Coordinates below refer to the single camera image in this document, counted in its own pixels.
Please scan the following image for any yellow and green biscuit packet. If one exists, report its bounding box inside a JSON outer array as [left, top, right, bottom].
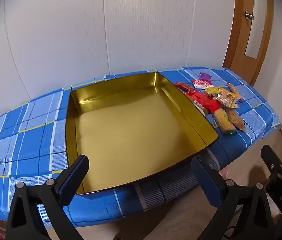
[[212, 108, 237, 135]]

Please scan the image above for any crinkled golden snack packet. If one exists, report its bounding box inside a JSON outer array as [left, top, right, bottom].
[[217, 90, 241, 109]]

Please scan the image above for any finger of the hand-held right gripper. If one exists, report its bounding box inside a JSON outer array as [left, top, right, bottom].
[[260, 144, 282, 178]]

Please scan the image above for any gold metal tin box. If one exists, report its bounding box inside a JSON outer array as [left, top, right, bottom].
[[65, 72, 218, 195]]

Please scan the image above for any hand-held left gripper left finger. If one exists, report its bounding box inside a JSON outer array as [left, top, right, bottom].
[[5, 154, 89, 240]]

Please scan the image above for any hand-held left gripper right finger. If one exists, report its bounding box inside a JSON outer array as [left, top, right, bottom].
[[191, 155, 281, 240]]

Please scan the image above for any brown biscuit packet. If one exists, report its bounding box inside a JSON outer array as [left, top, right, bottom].
[[226, 108, 248, 133]]

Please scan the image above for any red and white snack packet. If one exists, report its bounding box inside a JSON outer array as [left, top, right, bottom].
[[192, 79, 212, 90]]

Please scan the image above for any yellow snack packet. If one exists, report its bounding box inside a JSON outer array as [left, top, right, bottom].
[[205, 86, 223, 95]]

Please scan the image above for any long red orange snack packet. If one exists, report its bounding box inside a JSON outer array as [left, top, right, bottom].
[[173, 82, 195, 94]]

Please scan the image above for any brown and gold snack packet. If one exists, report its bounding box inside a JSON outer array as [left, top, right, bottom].
[[188, 97, 210, 117]]

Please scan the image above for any wooden door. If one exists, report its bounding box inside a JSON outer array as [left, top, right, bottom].
[[222, 0, 274, 85]]

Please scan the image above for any blue plaid tablecloth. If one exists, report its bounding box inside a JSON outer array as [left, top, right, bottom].
[[0, 66, 281, 228]]

